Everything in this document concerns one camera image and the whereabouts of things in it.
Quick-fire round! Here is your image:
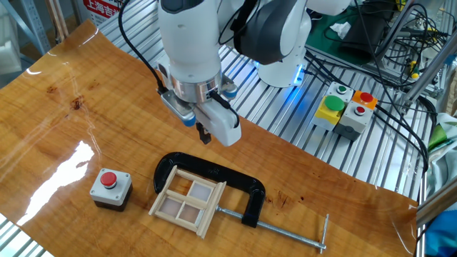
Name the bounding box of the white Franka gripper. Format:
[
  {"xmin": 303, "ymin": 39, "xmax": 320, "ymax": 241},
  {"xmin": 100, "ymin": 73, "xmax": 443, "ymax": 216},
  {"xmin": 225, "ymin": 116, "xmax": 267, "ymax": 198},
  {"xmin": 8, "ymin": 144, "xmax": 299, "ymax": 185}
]
[{"xmin": 194, "ymin": 99, "xmax": 243, "ymax": 148}]

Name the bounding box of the small wooden sliding window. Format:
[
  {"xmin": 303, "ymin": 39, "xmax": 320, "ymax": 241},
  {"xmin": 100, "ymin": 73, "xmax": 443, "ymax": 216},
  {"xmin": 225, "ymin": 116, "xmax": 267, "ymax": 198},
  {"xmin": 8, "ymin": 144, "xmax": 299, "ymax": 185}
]
[{"xmin": 148, "ymin": 164, "xmax": 228, "ymax": 240}]

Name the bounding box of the black C-clamp with steel screw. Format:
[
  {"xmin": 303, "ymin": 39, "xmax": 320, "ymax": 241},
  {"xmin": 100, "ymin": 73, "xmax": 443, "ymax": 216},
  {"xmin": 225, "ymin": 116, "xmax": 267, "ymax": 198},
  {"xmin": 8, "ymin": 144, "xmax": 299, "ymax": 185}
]
[{"xmin": 153, "ymin": 151, "xmax": 330, "ymax": 255}]

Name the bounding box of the grey box with red button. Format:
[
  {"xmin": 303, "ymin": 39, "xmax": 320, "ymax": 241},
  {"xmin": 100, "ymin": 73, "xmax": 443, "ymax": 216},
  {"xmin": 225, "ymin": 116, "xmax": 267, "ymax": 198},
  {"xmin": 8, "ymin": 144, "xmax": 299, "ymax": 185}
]
[{"xmin": 89, "ymin": 167, "xmax": 134, "ymax": 213}]

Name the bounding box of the glossy wood-grain mat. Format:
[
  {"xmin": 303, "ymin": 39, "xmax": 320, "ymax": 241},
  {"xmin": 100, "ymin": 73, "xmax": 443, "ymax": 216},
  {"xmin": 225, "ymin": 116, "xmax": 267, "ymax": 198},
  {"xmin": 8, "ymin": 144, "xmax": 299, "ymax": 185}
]
[{"xmin": 0, "ymin": 19, "xmax": 419, "ymax": 257}]

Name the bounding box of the yellow box with green button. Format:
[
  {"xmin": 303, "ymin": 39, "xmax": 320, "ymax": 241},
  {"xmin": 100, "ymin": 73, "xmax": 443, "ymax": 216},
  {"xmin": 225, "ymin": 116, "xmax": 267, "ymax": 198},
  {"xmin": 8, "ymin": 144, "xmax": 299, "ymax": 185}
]
[{"xmin": 311, "ymin": 95, "xmax": 347, "ymax": 132}]

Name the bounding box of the grey box small green button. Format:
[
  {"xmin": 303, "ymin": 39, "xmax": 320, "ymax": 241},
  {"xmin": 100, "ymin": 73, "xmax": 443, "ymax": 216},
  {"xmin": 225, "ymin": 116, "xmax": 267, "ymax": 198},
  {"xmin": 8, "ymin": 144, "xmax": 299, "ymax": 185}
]
[{"xmin": 325, "ymin": 81, "xmax": 356, "ymax": 105}]

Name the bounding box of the grey box small red button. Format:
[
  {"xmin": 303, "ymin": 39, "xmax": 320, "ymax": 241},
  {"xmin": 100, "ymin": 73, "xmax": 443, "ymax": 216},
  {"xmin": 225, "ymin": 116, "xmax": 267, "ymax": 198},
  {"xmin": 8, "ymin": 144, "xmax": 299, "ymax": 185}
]
[{"xmin": 333, "ymin": 100, "xmax": 374, "ymax": 142}]

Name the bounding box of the red and white sign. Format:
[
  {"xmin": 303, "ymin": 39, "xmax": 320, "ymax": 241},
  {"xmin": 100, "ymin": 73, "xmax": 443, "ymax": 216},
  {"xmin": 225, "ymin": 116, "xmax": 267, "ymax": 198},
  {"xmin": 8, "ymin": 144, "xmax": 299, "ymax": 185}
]
[{"xmin": 82, "ymin": 0, "xmax": 124, "ymax": 26}]

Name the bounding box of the orange box with red button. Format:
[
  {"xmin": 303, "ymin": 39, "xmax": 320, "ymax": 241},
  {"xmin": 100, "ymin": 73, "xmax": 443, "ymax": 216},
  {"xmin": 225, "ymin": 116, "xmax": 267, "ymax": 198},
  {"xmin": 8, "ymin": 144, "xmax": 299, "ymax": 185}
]
[{"xmin": 351, "ymin": 89, "xmax": 379, "ymax": 111}]

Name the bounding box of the crumpled white tissue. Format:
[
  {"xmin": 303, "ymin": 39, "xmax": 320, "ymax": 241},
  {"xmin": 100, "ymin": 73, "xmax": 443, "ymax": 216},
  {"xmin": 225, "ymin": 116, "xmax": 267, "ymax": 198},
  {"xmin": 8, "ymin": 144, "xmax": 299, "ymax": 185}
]
[{"xmin": 328, "ymin": 21, "xmax": 353, "ymax": 40}]

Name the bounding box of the black pouch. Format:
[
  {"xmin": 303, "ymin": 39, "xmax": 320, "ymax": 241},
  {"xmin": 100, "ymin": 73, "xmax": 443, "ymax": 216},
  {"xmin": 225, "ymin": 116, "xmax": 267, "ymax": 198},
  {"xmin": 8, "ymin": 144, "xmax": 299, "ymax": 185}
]
[{"xmin": 338, "ymin": 13, "xmax": 389, "ymax": 66}]

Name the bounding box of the wooden stick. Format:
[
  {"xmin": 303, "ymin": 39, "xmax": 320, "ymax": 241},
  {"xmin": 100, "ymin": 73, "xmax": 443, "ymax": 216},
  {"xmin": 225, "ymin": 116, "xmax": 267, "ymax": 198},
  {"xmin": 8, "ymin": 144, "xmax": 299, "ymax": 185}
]
[{"xmin": 44, "ymin": 0, "xmax": 69, "ymax": 44}]

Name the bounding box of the green and white cloth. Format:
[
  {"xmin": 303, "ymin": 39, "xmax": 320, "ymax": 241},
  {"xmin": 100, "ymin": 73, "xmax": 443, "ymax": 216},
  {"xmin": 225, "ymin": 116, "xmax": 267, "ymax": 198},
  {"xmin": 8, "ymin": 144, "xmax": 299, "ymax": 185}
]
[{"xmin": 426, "ymin": 113, "xmax": 457, "ymax": 201}]

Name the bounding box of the blue fabric item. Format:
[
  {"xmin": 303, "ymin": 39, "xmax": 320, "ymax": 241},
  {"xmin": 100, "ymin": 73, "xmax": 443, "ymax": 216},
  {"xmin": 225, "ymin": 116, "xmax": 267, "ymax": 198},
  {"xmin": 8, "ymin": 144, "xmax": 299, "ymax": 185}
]
[{"xmin": 424, "ymin": 209, "xmax": 457, "ymax": 257}]

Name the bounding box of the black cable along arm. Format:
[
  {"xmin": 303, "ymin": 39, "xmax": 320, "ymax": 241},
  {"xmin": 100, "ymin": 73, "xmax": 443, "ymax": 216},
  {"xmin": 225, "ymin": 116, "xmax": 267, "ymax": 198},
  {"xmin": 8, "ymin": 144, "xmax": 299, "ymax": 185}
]
[{"xmin": 118, "ymin": 0, "xmax": 169, "ymax": 96}]

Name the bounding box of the grey metal shelf frame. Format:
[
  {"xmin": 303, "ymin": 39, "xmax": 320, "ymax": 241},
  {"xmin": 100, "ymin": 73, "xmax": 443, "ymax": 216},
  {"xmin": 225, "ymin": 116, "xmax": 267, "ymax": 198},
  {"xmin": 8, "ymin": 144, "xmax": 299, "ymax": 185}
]
[{"xmin": 0, "ymin": 0, "xmax": 51, "ymax": 55}]

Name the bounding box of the upright aluminium frame post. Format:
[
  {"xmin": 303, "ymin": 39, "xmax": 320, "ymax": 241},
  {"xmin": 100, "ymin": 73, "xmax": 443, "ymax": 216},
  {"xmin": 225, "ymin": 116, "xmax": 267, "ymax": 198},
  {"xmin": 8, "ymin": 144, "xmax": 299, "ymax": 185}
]
[{"xmin": 402, "ymin": 35, "xmax": 457, "ymax": 105}]

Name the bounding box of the horizontal aluminium frame rail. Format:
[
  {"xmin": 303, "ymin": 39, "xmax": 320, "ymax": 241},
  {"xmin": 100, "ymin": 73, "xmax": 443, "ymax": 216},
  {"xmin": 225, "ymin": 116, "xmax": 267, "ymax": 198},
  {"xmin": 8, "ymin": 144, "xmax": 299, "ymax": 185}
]
[{"xmin": 415, "ymin": 185, "xmax": 457, "ymax": 226}]

